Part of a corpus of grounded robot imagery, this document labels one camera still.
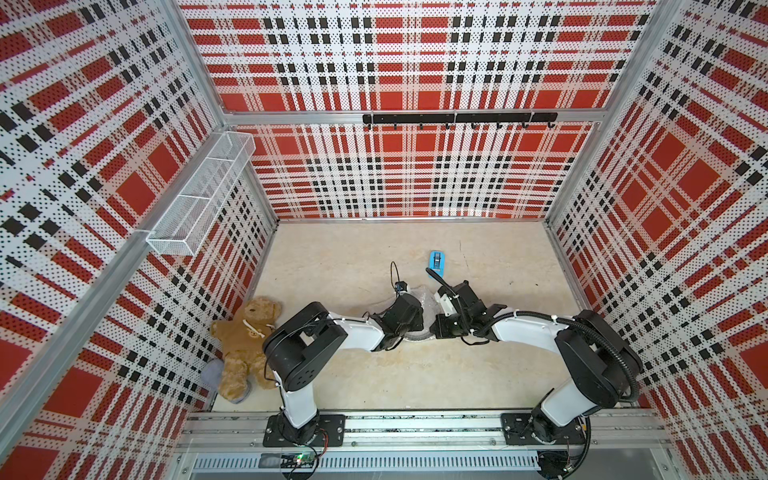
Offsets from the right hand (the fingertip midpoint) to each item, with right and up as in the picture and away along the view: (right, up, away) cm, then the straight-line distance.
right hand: (435, 328), depth 89 cm
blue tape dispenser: (+2, +19, +15) cm, 25 cm away
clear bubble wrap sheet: (-1, +5, +4) cm, 7 cm away
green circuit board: (-33, -26, -20) cm, 46 cm away
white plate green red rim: (-4, -2, -1) cm, 5 cm away
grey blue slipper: (-62, -11, -10) cm, 64 cm away
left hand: (-3, +2, +5) cm, 7 cm away
